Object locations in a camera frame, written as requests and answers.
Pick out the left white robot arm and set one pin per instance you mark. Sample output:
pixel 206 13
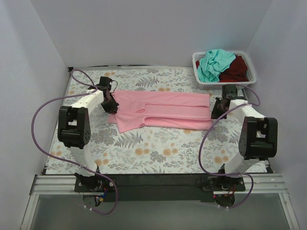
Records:
pixel 74 129

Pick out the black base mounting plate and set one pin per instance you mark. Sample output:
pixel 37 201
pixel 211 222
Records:
pixel 160 187

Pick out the pink t shirt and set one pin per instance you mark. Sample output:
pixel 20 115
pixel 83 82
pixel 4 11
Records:
pixel 161 109

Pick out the aluminium frame rail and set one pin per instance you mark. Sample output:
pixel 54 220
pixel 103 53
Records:
pixel 46 185

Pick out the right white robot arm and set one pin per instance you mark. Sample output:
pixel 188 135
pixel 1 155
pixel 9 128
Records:
pixel 258 137

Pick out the dark red t shirt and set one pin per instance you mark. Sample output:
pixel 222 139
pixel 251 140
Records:
pixel 235 73

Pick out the teal t shirt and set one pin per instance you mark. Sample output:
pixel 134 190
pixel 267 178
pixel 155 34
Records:
pixel 213 64

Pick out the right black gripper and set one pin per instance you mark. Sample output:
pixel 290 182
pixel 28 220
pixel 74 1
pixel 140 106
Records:
pixel 218 108

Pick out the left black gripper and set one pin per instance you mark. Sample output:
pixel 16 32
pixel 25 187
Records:
pixel 109 103

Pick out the white plastic basket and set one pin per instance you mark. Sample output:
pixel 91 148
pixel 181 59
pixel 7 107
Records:
pixel 251 74

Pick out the floral table mat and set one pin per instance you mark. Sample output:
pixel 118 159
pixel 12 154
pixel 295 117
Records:
pixel 154 149

